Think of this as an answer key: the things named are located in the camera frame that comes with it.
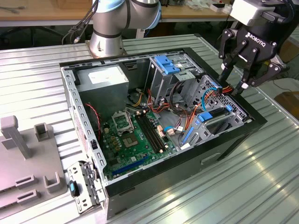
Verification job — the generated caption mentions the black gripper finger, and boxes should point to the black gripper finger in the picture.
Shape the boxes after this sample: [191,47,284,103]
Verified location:
[218,28,247,82]
[232,59,287,95]

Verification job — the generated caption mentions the orange red power wire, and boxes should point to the orange red power wire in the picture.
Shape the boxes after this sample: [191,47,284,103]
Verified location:
[183,85,232,133]

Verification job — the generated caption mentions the blue data wire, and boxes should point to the blue data wire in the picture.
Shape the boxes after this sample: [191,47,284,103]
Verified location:
[201,81,222,112]

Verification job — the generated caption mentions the silver disk bay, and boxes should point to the silver disk bay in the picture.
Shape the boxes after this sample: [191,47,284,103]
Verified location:
[179,105,254,150]

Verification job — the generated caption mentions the brown cardboard box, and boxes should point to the brown cardboard box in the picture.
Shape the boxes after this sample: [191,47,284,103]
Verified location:
[273,91,299,117]

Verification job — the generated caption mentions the small white box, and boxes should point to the small white box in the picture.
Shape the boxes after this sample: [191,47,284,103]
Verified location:
[209,2,225,12]

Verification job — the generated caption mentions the silver drive cage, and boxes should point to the silver drive cage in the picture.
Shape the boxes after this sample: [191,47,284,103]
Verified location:
[144,52,204,105]

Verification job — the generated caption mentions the black RAM slot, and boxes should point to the black RAM slot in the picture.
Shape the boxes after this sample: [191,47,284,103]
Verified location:
[146,111,169,149]
[142,111,166,151]
[136,113,161,154]
[139,112,164,153]

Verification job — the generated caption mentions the grey power supply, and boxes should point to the grey power supply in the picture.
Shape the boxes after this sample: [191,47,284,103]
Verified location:
[76,65,130,122]

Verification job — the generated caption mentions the CPU socket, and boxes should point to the CPU socket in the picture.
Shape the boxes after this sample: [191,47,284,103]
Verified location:
[120,132,141,149]

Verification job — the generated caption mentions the metal socket cover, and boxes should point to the metal socket cover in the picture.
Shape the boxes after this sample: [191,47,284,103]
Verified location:
[111,111,135,136]

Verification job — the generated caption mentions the green motherboard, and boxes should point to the green motherboard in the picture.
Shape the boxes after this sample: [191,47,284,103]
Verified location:
[101,109,178,182]

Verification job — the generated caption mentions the black PC case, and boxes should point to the black PC case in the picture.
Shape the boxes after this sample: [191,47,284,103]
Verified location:
[58,46,268,221]

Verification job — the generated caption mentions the blue expansion slot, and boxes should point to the blue expansion slot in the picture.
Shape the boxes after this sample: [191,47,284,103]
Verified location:
[111,155,149,177]

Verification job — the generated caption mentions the wooden workbench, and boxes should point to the wooden workbench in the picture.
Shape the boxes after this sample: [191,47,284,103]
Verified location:
[0,0,239,28]

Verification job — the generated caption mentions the blue black latch tab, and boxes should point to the blue black latch tab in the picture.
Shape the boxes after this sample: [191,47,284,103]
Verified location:
[69,180,81,198]

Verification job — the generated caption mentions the grey parts rack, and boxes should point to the grey parts rack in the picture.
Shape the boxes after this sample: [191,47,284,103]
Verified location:
[0,115,67,214]

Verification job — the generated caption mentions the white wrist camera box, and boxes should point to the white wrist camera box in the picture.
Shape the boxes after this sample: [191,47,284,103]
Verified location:
[229,0,278,27]

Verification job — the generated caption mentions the blue plastic drive bracket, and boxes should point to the blue plastic drive bracket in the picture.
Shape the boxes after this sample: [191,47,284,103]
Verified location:
[154,55,182,76]

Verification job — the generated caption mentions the black cable loop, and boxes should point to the black cable loop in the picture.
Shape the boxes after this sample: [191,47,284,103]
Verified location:
[169,80,187,110]

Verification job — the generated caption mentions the red orange wire bundle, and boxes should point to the red orange wire bundle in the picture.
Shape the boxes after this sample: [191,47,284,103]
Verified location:
[147,88,172,115]

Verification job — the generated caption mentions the pale blue wire white plug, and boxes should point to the pale blue wire white plug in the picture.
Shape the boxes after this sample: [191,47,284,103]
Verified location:
[163,126,187,136]

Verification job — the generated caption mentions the yellow black wires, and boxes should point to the yellow black wires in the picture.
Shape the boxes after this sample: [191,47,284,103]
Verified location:
[129,90,143,107]

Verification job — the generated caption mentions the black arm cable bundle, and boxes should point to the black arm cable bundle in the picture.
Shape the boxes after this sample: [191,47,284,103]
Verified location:
[62,0,99,45]

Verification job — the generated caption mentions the red black twisted wire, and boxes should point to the red black twisted wire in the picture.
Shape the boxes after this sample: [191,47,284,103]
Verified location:
[84,102,103,143]

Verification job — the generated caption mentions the silver card retainer bracket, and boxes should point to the silver card retainer bracket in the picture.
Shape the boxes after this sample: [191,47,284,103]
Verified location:
[67,160,107,215]

